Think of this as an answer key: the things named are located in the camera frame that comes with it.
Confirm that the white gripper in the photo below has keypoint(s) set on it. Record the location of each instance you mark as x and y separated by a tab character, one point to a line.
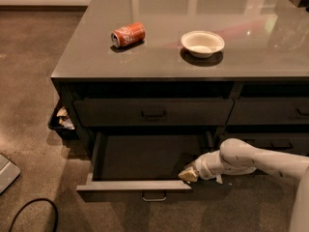
202	166

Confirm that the grey flat floor object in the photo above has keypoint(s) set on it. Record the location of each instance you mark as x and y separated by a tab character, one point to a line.
8	173

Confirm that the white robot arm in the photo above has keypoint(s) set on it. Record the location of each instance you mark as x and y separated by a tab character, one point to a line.
236	157

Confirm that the dark grey drawer cabinet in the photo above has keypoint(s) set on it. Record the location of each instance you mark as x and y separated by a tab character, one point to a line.
266	55

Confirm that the drawer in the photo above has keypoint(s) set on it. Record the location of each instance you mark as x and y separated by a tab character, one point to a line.
290	142
146	168
152	112
269	111

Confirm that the orange soda can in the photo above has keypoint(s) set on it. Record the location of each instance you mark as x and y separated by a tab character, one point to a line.
128	35

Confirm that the white paper bowl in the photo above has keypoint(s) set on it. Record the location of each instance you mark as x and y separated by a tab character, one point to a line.
202	44

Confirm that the black bin with trash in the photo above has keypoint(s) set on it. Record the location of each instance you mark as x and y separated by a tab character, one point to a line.
59	122

